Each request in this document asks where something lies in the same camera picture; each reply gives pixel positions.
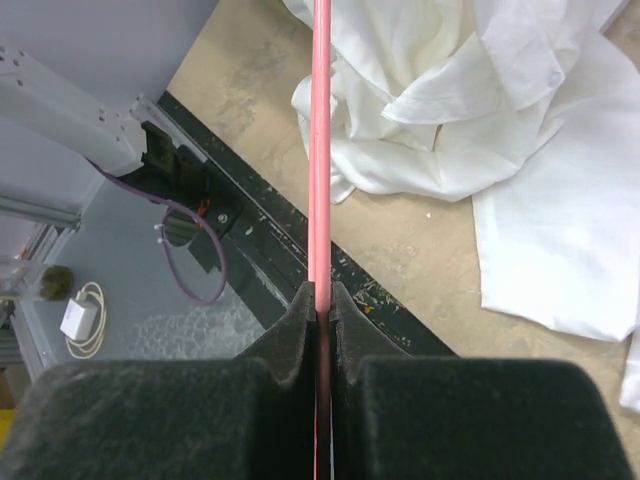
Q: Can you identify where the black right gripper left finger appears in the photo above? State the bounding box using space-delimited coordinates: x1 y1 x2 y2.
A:
1 283 314 479

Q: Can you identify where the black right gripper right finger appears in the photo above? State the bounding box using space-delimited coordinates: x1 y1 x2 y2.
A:
331 283 634 479

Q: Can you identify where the pink wire hanger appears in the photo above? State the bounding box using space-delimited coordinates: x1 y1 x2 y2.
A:
308 1 332 479

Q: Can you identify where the white button shirt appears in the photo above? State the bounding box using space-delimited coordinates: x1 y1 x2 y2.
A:
279 0 640 344

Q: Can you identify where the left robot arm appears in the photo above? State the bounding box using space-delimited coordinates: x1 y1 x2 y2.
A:
1 40 213 208

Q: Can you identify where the white shirt on rack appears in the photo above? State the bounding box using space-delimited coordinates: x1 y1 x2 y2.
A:
619 325 640 414

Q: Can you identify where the white power adapter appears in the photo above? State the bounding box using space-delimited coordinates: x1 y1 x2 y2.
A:
59 298 98 342

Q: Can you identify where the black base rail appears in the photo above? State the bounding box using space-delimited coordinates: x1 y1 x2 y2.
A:
159 93 454 356

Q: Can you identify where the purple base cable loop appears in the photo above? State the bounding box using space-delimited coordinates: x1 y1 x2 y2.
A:
92 164 229 305

